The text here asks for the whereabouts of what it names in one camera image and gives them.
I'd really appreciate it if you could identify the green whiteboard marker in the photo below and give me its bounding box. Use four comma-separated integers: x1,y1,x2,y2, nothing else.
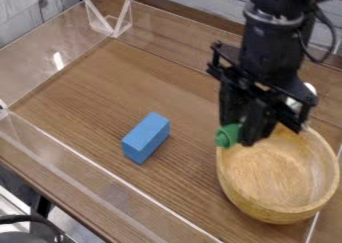
214,81,320,150

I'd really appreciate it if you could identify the blue rectangular block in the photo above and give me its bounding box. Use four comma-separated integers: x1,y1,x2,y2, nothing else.
122,112,172,164

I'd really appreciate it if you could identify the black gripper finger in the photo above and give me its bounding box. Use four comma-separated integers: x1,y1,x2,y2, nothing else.
240,93,283,147
220,80,249,126

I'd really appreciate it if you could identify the brown wooden bowl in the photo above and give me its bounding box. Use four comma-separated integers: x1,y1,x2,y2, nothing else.
217,126,341,224

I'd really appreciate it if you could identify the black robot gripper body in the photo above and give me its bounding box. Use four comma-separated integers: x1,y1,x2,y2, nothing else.
208,10,319,132

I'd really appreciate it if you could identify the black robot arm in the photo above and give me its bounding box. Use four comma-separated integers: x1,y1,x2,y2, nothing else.
208,0,333,148

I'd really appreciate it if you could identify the clear acrylic corner bracket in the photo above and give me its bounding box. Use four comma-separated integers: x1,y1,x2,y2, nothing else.
85,0,133,39

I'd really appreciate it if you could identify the black cable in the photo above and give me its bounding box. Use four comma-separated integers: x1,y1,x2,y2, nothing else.
0,213,66,243

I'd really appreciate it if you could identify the black metal table frame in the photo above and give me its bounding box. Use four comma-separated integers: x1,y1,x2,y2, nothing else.
0,163,82,243

